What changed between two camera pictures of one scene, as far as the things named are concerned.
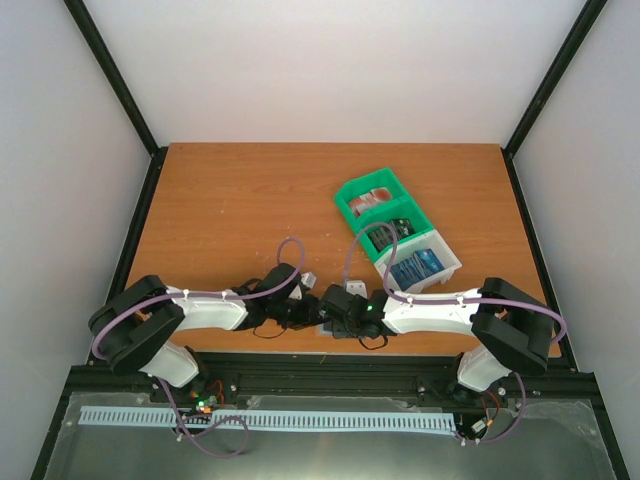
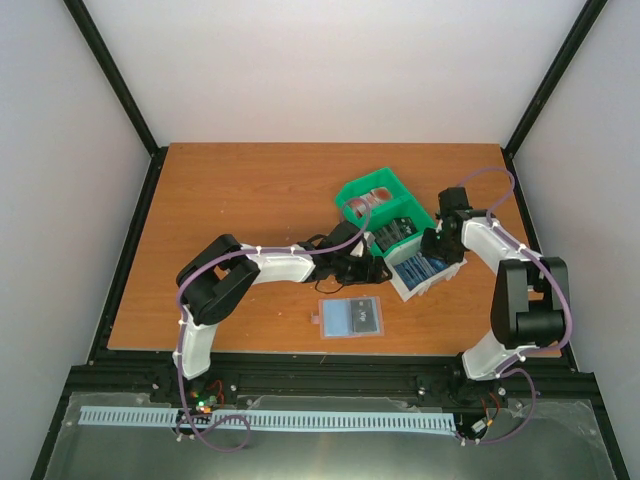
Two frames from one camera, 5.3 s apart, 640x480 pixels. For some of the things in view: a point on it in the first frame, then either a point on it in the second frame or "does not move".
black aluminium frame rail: (338, 375) does not move
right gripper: (340, 327) -> (428, 250)
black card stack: (383, 236) does not move
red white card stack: (375, 196) does not move
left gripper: (309, 316) -> (365, 277)
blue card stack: (423, 263) does not move
